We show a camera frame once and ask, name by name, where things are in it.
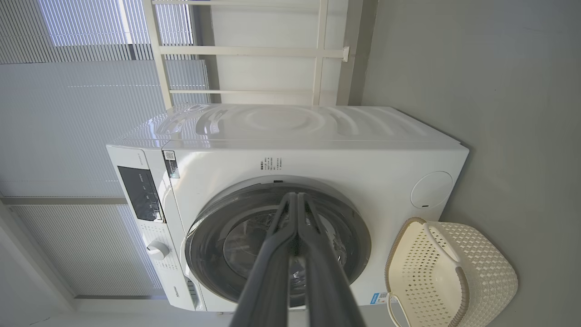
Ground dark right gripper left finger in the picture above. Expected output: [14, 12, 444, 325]
[229, 192, 298, 327]

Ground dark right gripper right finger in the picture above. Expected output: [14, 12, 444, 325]
[297, 192, 366, 327]

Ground black round glass washer door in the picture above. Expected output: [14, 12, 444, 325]
[185, 184, 372, 307]

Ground white front-load washing machine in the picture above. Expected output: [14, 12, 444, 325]
[106, 104, 470, 314]

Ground cream perforated laundry basket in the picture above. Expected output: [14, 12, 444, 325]
[385, 217, 519, 327]

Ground white window blind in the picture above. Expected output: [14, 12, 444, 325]
[9, 204, 166, 297]
[0, 0, 212, 198]

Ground white metal rack frame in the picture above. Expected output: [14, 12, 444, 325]
[142, 0, 350, 109]

